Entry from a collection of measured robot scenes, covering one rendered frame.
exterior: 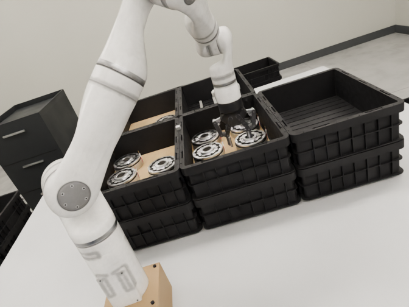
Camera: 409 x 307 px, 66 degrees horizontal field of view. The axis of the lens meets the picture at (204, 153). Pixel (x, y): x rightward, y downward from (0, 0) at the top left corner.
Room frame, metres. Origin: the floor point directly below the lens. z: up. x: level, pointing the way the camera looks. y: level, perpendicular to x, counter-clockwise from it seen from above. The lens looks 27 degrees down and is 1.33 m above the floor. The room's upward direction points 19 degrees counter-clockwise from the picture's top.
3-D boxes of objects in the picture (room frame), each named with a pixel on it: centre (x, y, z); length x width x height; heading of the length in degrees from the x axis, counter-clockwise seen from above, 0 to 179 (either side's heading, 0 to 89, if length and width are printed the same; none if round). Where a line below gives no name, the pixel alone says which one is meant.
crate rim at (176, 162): (0.94, 0.21, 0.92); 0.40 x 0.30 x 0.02; 176
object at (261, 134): (0.91, -0.16, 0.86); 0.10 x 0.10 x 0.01
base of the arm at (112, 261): (0.53, 0.26, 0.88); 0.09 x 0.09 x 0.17; 2
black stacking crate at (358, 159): (0.89, -0.39, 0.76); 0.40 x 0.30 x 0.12; 176
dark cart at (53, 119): (2.50, 1.19, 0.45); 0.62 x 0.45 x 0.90; 178
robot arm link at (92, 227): (0.54, 0.26, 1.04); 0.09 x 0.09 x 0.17; 24
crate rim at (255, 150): (0.92, -0.09, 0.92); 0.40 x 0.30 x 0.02; 176
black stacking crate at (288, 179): (0.92, -0.09, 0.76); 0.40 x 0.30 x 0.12; 176
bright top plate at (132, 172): (0.94, 0.29, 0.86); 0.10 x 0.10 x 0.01
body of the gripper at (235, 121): (0.91, -0.12, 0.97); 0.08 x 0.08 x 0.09
